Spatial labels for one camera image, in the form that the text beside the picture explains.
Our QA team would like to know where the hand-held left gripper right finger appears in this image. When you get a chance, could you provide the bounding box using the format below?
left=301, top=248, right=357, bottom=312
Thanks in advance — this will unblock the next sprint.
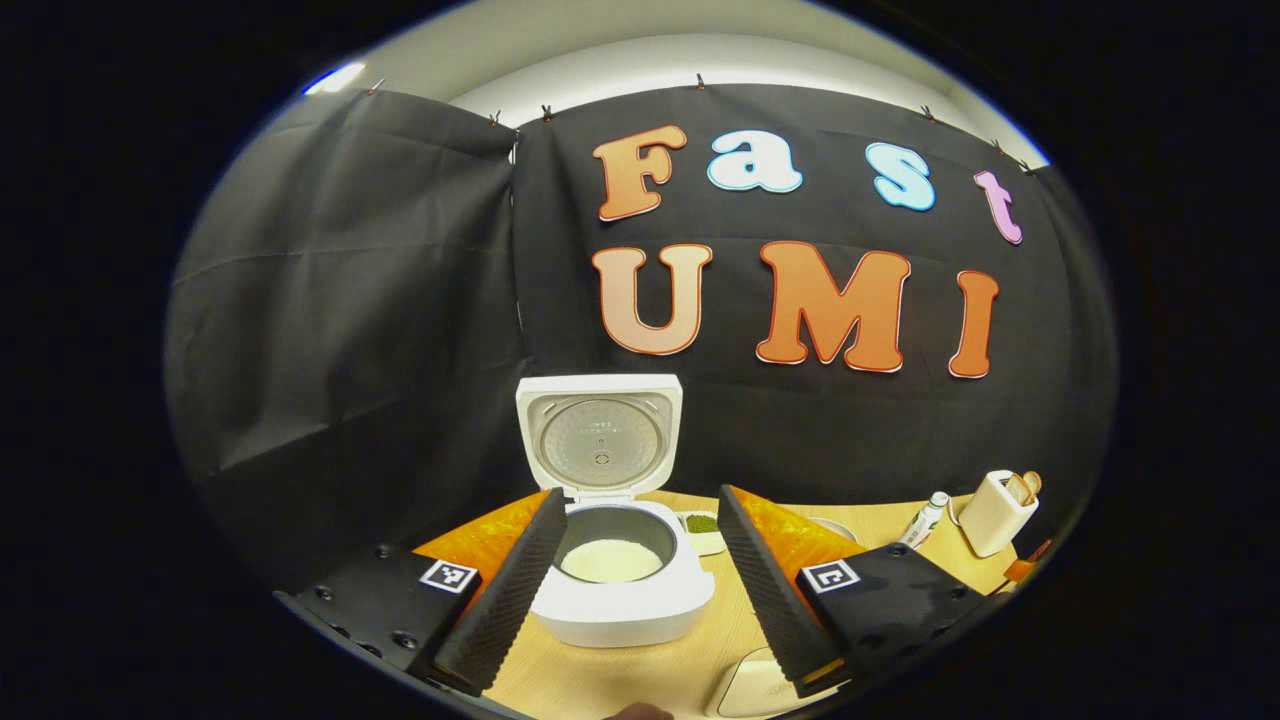
left=718, top=485, right=993, bottom=700

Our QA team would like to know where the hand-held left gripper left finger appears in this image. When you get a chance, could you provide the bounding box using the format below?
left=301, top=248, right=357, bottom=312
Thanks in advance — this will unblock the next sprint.
left=273, top=487, right=569, bottom=699

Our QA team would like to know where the white chopstick holder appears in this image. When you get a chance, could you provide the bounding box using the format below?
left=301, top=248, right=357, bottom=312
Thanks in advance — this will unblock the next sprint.
left=957, top=469, right=1042, bottom=559

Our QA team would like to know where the heap of white rice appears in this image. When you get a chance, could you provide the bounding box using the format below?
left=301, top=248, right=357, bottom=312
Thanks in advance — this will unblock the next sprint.
left=559, top=539, right=664, bottom=585

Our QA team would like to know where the white rice cooker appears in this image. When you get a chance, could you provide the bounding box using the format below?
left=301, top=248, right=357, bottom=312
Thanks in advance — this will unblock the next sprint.
left=514, top=374, right=717, bottom=649

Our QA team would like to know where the white divided tray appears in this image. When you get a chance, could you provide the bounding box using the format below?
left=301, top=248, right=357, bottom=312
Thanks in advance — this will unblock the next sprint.
left=677, top=509, right=730, bottom=558

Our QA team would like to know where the small white green-label bottle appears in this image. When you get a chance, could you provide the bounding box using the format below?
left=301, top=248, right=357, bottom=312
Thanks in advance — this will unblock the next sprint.
left=897, top=490, right=952, bottom=550

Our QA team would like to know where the black backdrop cloth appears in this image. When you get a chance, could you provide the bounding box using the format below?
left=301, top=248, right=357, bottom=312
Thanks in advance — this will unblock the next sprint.
left=163, top=82, right=1118, bottom=601

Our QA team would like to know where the ceiling light panel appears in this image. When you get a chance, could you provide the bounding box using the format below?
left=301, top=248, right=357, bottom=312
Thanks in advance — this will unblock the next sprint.
left=302, top=61, right=367, bottom=97

